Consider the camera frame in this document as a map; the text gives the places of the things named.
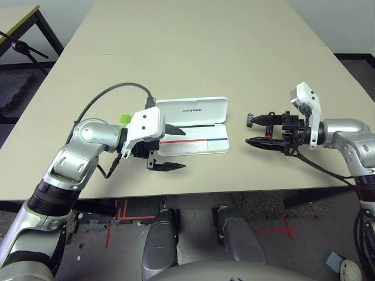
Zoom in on red floor tape lines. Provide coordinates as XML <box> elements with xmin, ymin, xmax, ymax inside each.
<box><xmin>104</xmin><ymin>198</ymin><xmax>156</xmax><ymax>249</ymax></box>

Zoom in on red floor tape cross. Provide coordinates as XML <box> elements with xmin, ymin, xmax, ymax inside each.
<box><xmin>254</xmin><ymin>216</ymin><xmax>298</xmax><ymax>238</ymax></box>

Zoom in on grey robot right leg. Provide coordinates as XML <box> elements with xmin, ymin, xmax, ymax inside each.
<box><xmin>215</xmin><ymin>206</ymin><xmax>267</xmax><ymax>264</ymax></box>

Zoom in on grey robot leg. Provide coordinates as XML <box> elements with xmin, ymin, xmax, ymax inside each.
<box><xmin>215</xmin><ymin>206</ymin><xmax>267</xmax><ymax>264</ymax></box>
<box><xmin>141</xmin><ymin>207</ymin><xmax>180</xmax><ymax>273</ymax></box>

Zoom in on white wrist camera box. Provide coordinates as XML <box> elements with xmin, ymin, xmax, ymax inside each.
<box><xmin>121</xmin><ymin>107</ymin><xmax>167</xmax><ymax>159</ymax></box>
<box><xmin>289</xmin><ymin>82</ymin><xmax>323</xmax><ymax>150</ymax></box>

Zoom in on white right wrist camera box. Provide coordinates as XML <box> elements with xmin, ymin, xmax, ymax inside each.
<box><xmin>289</xmin><ymin>82</ymin><xmax>323</xmax><ymax>150</ymax></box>

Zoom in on beige side table black frame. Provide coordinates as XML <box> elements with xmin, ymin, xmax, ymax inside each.
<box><xmin>0</xmin><ymin>4</ymin><xmax>64</xmax><ymax>71</ymax></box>

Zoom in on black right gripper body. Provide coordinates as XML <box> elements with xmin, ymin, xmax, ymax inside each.
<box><xmin>281</xmin><ymin>110</ymin><xmax>311</xmax><ymax>156</ymax></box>

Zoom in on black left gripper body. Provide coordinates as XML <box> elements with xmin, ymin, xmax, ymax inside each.
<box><xmin>128</xmin><ymin>139</ymin><xmax>161</xmax><ymax>159</ymax></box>

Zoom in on green and white correction tape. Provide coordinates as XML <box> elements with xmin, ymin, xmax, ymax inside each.
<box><xmin>118</xmin><ymin>113</ymin><xmax>132</xmax><ymax>129</ymax></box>

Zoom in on black foam floor mat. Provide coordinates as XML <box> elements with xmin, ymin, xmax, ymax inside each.
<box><xmin>0</xmin><ymin>70</ymin><xmax>36</xmax><ymax>111</ymax></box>

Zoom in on white plastic pencil case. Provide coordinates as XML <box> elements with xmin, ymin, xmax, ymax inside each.
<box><xmin>155</xmin><ymin>96</ymin><xmax>231</xmax><ymax>157</ymax></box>

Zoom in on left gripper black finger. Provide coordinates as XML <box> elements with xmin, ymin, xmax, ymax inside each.
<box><xmin>147</xmin><ymin>150</ymin><xmax>187</xmax><ymax>172</ymax></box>
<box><xmin>165</xmin><ymin>123</ymin><xmax>186</xmax><ymax>136</ymax></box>

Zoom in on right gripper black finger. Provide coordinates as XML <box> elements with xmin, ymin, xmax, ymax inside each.
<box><xmin>245</xmin><ymin>136</ymin><xmax>285</xmax><ymax>150</ymax></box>
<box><xmin>251</xmin><ymin>115</ymin><xmax>282</xmax><ymax>126</ymax></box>

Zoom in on grey robot torso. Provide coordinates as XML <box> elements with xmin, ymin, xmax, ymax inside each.
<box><xmin>143</xmin><ymin>261</ymin><xmax>311</xmax><ymax>281</ymax></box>

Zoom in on white round object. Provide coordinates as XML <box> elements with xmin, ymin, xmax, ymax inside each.
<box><xmin>339</xmin><ymin>259</ymin><xmax>366</xmax><ymax>281</ymax></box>

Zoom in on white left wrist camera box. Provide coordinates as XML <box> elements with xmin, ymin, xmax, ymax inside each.
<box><xmin>121</xmin><ymin>107</ymin><xmax>167</xmax><ymax>159</ymax></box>

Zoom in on black tripod stand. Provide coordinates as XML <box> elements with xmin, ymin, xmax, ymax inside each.
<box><xmin>0</xmin><ymin>30</ymin><xmax>49</xmax><ymax>76</ymax></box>

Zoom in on small blue box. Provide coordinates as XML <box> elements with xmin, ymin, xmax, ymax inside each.
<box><xmin>325</xmin><ymin>251</ymin><xmax>345</xmax><ymax>272</ymax></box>

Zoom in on grey robot left leg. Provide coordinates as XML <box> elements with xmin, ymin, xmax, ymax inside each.
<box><xmin>141</xmin><ymin>207</ymin><xmax>180</xmax><ymax>273</ymax></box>

